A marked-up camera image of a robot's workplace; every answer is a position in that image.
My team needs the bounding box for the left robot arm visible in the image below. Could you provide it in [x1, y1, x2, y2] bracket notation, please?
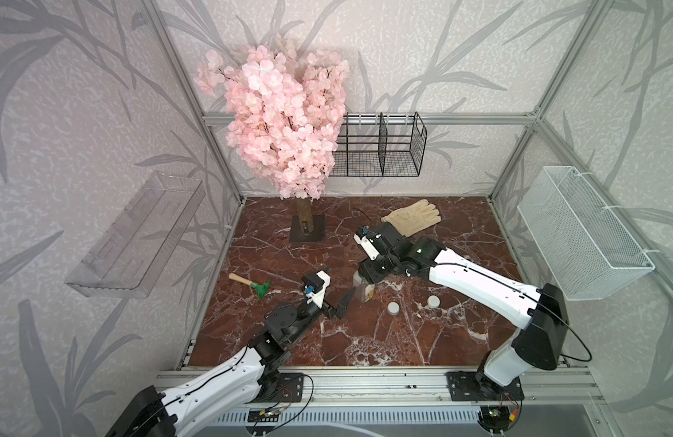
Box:
[107, 288, 356, 436]

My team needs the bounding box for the clear bottle with yellow label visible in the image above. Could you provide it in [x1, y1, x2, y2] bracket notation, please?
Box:
[353, 271, 376, 303]

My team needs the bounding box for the white bottle cap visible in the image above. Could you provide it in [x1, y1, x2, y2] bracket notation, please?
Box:
[387, 302, 400, 316]
[427, 295, 440, 309]

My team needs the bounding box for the clear acrylic wall shelf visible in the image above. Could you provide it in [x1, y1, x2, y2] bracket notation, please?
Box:
[65, 171, 206, 299]

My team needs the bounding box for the beige work glove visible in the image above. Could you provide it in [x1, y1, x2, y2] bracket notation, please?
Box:
[381, 200, 441, 237]

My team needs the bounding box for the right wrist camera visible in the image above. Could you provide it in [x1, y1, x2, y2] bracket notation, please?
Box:
[354, 227, 380, 260]

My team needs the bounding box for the aluminium mounting rail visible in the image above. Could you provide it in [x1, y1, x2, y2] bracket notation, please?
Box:
[155, 365, 605, 408]

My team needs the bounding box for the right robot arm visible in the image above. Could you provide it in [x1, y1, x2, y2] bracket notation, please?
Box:
[355, 222, 570, 393]

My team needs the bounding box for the pink artificial blossom tree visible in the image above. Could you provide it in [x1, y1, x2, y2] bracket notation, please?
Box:
[194, 38, 350, 235]

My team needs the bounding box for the white mesh basket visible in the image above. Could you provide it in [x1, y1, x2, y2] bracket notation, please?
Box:
[518, 166, 655, 302]

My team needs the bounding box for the black wire basket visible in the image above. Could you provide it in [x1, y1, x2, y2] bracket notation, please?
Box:
[331, 112, 429, 178]

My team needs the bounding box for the green toy rake wooden handle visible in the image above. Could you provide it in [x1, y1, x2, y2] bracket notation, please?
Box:
[228, 273, 272, 300]

